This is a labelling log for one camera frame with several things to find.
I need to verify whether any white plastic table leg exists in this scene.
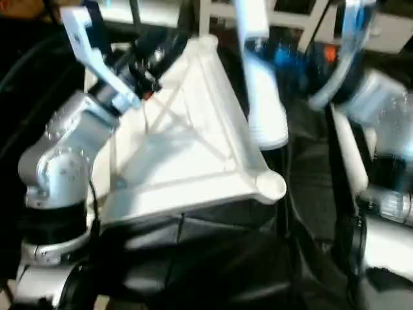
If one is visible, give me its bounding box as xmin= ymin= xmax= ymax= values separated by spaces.
xmin=332 ymin=107 xmax=372 ymax=196
xmin=234 ymin=0 xmax=290 ymax=151

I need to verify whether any white plastic table top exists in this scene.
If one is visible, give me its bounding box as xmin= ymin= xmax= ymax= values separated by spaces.
xmin=84 ymin=36 xmax=288 ymax=227

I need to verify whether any black work mat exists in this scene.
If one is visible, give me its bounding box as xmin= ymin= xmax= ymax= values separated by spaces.
xmin=0 ymin=19 xmax=413 ymax=310

